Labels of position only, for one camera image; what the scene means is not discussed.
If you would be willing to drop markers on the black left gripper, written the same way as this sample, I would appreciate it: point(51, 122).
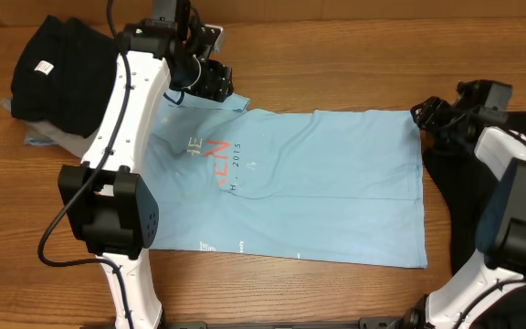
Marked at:
point(215, 77)

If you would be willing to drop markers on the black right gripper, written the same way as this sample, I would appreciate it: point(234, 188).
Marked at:
point(431, 111)

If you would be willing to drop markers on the light blue printed t-shirt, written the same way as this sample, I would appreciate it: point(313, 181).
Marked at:
point(340, 186)

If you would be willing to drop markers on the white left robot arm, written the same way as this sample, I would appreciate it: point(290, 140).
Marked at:
point(106, 200)

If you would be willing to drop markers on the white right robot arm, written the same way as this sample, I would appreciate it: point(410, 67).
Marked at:
point(489, 290)

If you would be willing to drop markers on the black cloth pile right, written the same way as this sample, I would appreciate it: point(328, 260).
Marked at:
point(466, 186)

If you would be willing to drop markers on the folded black garment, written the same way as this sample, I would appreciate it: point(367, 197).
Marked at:
point(65, 76)

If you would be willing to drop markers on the folded grey garment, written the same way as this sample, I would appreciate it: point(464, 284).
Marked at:
point(73, 143)

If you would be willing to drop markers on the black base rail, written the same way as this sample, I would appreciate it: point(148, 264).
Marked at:
point(362, 323)

